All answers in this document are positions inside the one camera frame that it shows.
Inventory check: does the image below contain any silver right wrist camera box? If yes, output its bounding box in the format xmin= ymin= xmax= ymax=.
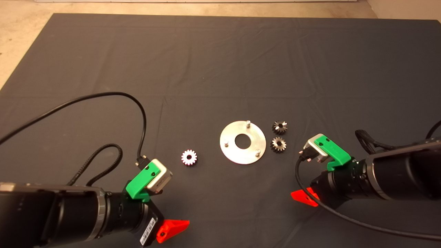
xmin=302 ymin=134 xmax=329 ymax=162

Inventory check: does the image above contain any smooth black camera cable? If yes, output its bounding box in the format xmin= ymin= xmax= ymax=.
xmin=295 ymin=120 xmax=441 ymax=241
xmin=0 ymin=92 xmax=151 ymax=169

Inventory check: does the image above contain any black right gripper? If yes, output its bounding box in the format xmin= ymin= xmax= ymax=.
xmin=290 ymin=161 xmax=368 ymax=208

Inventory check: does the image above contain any round metal carrier plate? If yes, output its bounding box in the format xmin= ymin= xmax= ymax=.
xmin=219 ymin=120 xmax=267 ymax=165

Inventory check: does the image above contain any braided black left arm cable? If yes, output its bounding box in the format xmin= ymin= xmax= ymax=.
xmin=65 ymin=143 xmax=123 ymax=186

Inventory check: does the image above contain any steel planetary gear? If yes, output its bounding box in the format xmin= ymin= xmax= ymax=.
xmin=272 ymin=121 xmax=288 ymax=135
xmin=181 ymin=149 xmax=198 ymax=166
xmin=270 ymin=137 xmax=287 ymax=153

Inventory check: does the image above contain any smooth black right camera cable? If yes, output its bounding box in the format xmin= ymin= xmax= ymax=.
xmin=295 ymin=120 xmax=441 ymax=241

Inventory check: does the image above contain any braided black right arm cable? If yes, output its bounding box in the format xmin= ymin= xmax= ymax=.
xmin=355 ymin=129 xmax=400 ymax=155

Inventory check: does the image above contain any green left camera mount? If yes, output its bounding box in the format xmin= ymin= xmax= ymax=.
xmin=126 ymin=162 xmax=162 ymax=202

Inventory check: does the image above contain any smooth black left camera cable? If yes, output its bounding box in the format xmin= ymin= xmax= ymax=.
xmin=0 ymin=92 xmax=151 ymax=169

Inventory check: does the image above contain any braided black arm cable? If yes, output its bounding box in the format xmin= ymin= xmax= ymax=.
xmin=355 ymin=129 xmax=400 ymax=155
xmin=65 ymin=143 xmax=123 ymax=186

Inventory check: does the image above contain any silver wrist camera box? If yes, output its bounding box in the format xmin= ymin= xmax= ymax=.
xmin=146 ymin=158 xmax=173 ymax=193
xmin=302 ymin=134 xmax=329 ymax=162

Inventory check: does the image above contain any green right camera mount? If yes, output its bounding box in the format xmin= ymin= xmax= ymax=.
xmin=314 ymin=135 xmax=352 ymax=172

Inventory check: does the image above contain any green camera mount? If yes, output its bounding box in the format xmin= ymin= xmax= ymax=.
xmin=314 ymin=135 xmax=352 ymax=172
xmin=126 ymin=162 xmax=162 ymax=202

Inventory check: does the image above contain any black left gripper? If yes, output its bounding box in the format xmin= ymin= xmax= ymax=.
xmin=105 ymin=188 xmax=190 ymax=247

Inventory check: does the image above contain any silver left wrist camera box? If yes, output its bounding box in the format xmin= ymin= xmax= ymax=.
xmin=146 ymin=158 xmax=173 ymax=193

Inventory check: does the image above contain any dark grey table cloth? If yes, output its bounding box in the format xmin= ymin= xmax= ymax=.
xmin=0 ymin=13 xmax=441 ymax=248

